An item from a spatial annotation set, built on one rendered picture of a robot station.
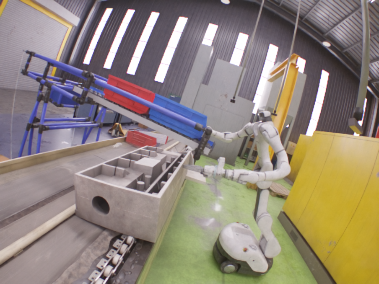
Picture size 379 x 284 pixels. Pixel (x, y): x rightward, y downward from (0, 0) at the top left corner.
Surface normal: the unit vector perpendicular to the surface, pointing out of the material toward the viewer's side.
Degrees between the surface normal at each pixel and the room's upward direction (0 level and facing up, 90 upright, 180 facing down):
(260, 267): 90
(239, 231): 74
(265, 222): 90
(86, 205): 90
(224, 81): 90
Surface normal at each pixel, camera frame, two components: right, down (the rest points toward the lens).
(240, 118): -0.11, 0.11
